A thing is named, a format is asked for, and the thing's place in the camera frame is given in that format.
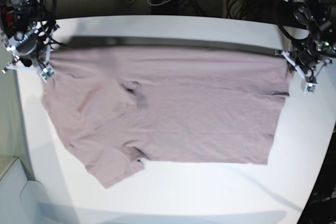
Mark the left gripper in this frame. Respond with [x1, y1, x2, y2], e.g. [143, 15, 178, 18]
[275, 40, 333, 84]

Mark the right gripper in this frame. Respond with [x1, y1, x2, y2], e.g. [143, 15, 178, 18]
[1, 24, 60, 74]

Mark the mauve pink t-shirt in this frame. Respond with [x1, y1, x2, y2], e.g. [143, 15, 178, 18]
[43, 46, 290, 188]

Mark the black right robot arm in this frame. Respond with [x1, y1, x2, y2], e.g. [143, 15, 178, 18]
[1, 0, 59, 81]

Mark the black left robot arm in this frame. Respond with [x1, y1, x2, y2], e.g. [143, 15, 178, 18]
[274, 0, 335, 90]

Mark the red black clamp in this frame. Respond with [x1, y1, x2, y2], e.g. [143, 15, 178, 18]
[1, 5, 14, 32]

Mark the white bin corner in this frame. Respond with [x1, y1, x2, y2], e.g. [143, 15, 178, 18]
[1, 158, 49, 223]

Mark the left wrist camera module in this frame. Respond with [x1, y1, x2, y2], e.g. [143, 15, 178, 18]
[301, 80, 317, 94]

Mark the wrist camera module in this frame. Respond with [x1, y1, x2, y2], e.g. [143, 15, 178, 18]
[301, 80, 317, 94]
[38, 65, 55, 82]

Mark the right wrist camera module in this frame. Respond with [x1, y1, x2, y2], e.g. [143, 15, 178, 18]
[38, 65, 55, 82]

